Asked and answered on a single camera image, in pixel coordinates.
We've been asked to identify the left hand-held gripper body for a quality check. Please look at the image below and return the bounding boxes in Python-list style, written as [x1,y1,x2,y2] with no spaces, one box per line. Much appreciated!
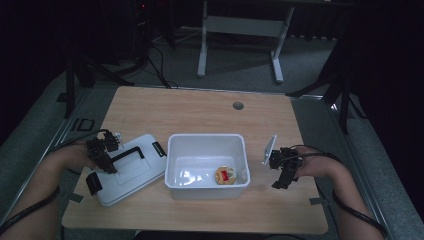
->
[86,130,123,164]

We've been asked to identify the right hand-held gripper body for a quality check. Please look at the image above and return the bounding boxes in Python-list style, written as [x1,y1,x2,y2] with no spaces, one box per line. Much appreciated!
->
[262,134,304,172]

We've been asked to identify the white box lid black latches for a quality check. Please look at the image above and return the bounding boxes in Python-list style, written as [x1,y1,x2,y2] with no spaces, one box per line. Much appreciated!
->
[87,133,168,208]

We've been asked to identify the white plastic storage box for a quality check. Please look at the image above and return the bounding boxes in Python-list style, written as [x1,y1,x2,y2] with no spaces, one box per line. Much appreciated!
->
[164,133,252,201]

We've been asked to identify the person's left hand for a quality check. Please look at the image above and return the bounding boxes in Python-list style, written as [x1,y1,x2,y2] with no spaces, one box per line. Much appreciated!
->
[64,142,101,172]

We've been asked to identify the person's right hand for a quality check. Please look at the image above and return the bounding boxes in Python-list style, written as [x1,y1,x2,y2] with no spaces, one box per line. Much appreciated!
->
[294,146,336,179]

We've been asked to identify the round yellow red snack packet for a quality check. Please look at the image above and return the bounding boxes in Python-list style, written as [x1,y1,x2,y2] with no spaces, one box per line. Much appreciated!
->
[214,165,238,186]

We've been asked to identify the black tripod stand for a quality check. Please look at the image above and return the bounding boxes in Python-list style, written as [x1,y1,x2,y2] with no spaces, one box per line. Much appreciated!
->
[64,46,135,120]
[286,63,368,135]

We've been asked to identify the grey metal stand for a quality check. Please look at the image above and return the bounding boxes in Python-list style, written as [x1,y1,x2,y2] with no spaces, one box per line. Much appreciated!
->
[196,0,296,84]

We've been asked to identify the black floor cables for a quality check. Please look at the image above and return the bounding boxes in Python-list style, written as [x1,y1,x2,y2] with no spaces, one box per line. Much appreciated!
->
[146,43,179,90]

